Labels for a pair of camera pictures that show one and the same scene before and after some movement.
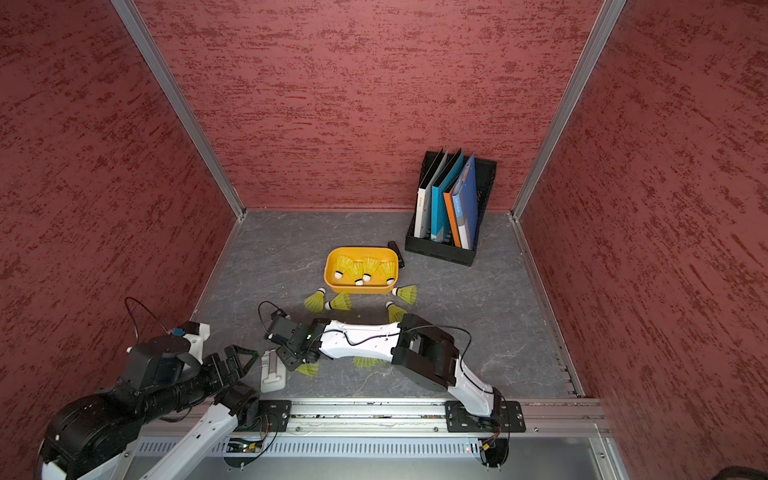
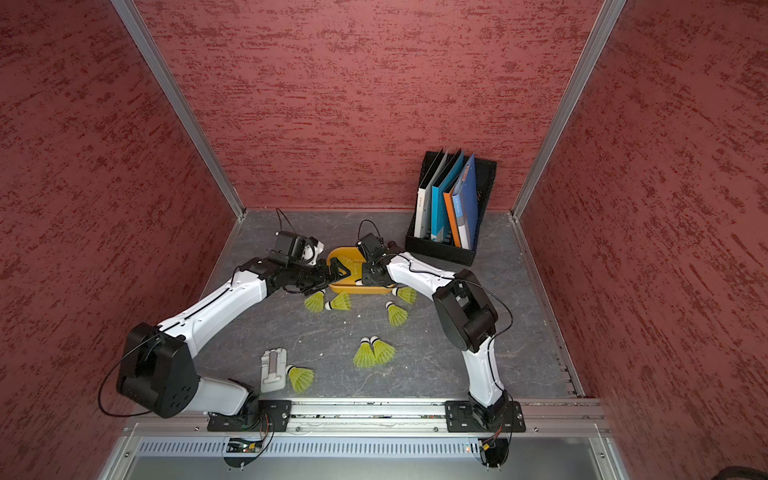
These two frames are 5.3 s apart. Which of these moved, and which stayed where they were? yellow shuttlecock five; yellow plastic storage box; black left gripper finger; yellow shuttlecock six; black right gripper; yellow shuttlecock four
Moved: black right gripper; black left gripper finger
Stayed: yellow shuttlecock five; yellow shuttlecock six; yellow plastic storage box; yellow shuttlecock four
